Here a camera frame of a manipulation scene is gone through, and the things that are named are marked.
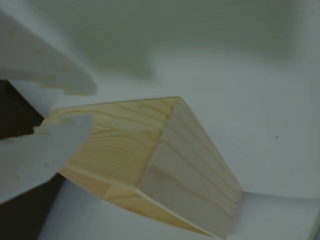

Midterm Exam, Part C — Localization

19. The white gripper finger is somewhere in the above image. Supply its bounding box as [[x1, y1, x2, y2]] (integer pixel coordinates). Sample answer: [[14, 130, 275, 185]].
[[0, 7, 98, 96], [0, 114, 94, 205]]

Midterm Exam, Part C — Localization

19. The open wooden box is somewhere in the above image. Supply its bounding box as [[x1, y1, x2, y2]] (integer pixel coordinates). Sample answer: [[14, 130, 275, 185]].
[[41, 96, 243, 240]]

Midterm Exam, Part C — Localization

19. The dark brown furniture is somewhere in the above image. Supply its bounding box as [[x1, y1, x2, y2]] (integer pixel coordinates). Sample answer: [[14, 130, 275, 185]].
[[0, 172, 65, 240]]

